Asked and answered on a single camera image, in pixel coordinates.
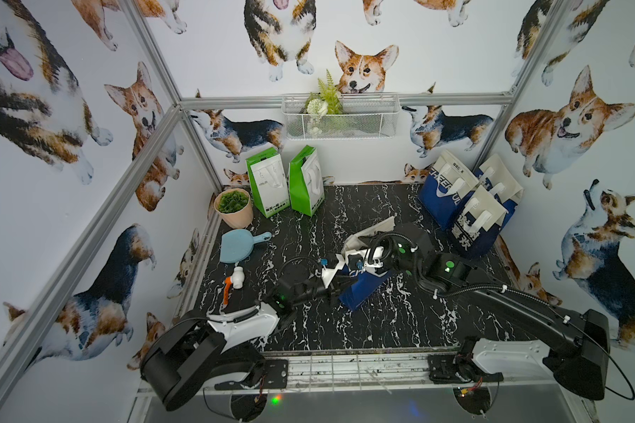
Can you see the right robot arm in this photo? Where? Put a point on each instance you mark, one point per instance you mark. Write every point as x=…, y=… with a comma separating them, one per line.
x=569, y=347

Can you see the small white orange bottle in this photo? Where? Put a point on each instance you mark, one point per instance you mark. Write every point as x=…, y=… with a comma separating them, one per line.
x=233, y=282

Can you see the dark blue white bag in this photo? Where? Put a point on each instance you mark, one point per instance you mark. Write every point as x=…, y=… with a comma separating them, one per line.
x=477, y=225

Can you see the terracotta pot with plant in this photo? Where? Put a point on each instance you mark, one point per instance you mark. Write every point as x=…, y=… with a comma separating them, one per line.
x=235, y=208

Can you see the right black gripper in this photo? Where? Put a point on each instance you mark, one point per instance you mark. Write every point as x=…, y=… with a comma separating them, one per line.
x=381, y=239

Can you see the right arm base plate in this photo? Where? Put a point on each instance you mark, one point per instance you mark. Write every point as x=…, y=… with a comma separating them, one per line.
x=456, y=369

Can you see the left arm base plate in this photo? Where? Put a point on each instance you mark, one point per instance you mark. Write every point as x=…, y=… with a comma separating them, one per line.
x=272, y=374

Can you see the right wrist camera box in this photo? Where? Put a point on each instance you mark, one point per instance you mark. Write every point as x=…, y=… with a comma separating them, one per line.
x=368, y=260

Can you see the white wire wall basket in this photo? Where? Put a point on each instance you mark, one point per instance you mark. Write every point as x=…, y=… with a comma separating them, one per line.
x=365, y=116

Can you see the green white takeout bag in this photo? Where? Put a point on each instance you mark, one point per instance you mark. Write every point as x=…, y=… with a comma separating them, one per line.
x=268, y=181

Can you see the light blue dustpan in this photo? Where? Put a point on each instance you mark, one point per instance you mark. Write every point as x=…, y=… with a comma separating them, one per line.
x=238, y=244

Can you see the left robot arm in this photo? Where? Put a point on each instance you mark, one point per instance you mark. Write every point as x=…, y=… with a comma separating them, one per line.
x=215, y=351

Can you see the artificial fern with flower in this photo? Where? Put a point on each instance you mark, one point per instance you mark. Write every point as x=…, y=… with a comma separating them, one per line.
x=323, y=108

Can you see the aluminium frame rail front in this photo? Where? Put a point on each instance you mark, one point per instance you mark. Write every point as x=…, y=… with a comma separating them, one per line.
x=365, y=370

